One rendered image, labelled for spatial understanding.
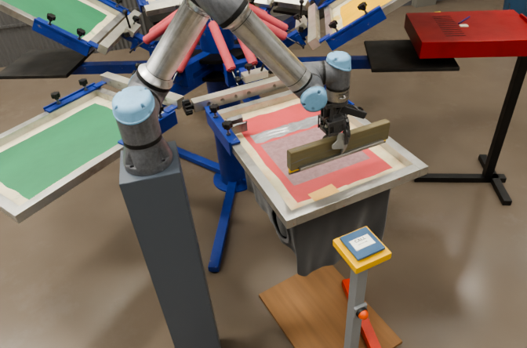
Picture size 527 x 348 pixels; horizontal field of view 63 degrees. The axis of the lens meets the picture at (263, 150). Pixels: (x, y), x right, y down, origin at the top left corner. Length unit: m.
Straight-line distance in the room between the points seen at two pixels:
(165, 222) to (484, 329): 1.68
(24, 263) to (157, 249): 1.64
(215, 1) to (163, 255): 0.87
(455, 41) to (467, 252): 1.20
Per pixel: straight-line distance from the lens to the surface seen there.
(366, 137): 1.57
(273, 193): 1.50
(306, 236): 1.65
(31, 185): 1.91
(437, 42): 2.41
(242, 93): 2.05
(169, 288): 1.67
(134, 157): 1.31
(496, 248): 2.87
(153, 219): 1.42
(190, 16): 1.25
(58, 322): 2.66
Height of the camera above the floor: 1.99
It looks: 36 degrees down
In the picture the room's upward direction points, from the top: 4 degrees counter-clockwise
